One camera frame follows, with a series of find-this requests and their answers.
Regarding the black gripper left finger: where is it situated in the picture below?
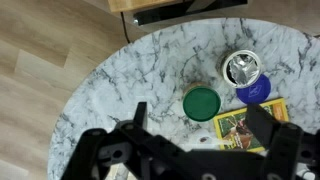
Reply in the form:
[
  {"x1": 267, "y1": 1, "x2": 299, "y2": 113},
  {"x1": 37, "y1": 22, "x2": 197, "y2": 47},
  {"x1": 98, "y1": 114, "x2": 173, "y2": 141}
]
[{"x1": 61, "y1": 101, "x2": 188, "y2": 180}]

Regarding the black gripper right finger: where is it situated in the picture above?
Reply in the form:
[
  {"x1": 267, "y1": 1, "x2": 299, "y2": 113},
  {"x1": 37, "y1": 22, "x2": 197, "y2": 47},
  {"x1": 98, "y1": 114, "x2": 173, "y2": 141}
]
[{"x1": 246, "y1": 103, "x2": 320, "y2": 180}]

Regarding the blue plastic lid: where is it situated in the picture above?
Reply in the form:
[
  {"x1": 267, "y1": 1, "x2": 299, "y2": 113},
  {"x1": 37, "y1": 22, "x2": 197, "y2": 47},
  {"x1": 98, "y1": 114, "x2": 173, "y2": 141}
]
[{"x1": 235, "y1": 73, "x2": 272, "y2": 105}]

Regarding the yellow tin with foil seal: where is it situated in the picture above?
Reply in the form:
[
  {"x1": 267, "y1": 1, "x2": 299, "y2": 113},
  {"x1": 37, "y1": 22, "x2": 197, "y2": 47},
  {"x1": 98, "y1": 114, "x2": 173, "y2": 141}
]
[{"x1": 215, "y1": 49, "x2": 263, "y2": 89}]

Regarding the green round lid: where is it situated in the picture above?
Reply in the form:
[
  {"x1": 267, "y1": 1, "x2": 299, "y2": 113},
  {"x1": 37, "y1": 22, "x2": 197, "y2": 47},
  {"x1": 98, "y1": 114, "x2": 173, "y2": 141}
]
[{"x1": 182, "y1": 82, "x2": 222, "y2": 123}]

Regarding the yellow dog magazine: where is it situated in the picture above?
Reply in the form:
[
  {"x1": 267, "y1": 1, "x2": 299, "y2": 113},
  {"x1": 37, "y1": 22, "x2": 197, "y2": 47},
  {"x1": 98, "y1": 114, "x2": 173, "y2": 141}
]
[{"x1": 213, "y1": 97, "x2": 290, "y2": 154}]

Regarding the white plastic scoop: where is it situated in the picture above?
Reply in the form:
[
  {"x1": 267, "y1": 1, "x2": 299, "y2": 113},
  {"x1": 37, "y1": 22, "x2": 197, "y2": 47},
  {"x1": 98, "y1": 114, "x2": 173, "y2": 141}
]
[{"x1": 184, "y1": 135, "x2": 234, "y2": 150}]

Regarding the black cable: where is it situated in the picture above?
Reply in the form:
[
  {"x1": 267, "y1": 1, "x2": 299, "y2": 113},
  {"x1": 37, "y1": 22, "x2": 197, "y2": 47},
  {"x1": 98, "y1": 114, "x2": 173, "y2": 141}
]
[{"x1": 119, "y1": 11, "x2": 132, "y2": 44}]

